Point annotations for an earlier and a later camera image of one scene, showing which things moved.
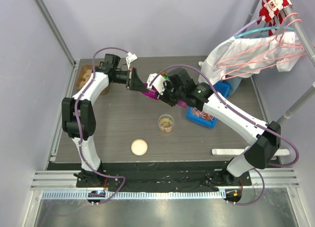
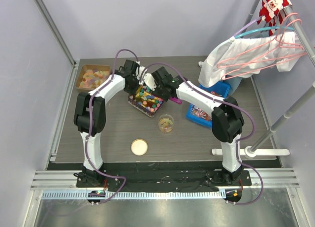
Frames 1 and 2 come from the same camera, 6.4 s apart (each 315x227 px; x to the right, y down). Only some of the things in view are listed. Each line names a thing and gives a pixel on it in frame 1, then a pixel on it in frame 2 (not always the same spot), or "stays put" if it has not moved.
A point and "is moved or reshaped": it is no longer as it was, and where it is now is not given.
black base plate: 180,177 stays put
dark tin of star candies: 165,75 is moved or reshaped
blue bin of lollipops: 200,116 stays put
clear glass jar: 166,123 stays put
